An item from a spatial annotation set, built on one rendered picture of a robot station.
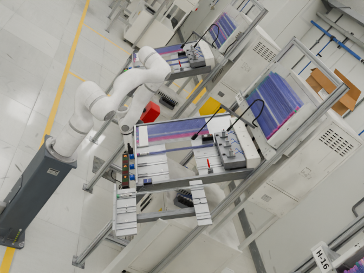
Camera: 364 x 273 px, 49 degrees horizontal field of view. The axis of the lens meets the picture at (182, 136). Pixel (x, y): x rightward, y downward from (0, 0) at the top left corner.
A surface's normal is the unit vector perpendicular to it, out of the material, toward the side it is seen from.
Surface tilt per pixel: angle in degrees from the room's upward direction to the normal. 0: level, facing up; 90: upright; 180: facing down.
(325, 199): 90
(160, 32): 90
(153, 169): 43
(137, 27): 90
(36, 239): 0
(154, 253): 90
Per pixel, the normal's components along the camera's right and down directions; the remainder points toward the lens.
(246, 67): 0.11, 0.54
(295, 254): -0.78, -0.47
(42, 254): 0.61, -0.70
